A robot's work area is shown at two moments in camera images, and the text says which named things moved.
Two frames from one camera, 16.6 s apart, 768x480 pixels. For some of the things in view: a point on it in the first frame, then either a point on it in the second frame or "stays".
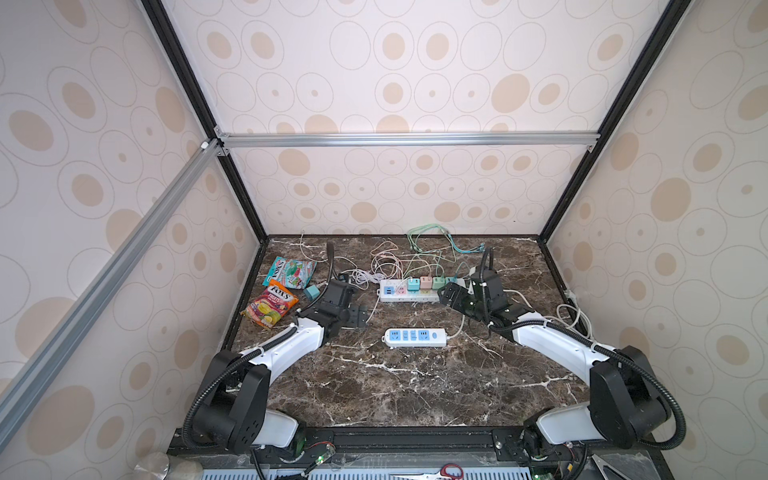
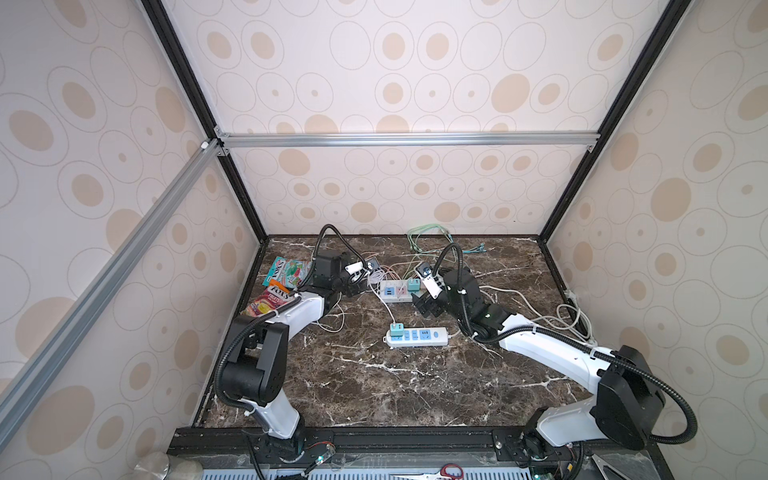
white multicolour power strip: (423, 289) stays
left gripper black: (355, 319) to (355, 289)
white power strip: (419, 337) stays
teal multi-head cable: (477, 249) stays
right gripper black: (462, 293) to (427, 302)
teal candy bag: (290, 273) stays
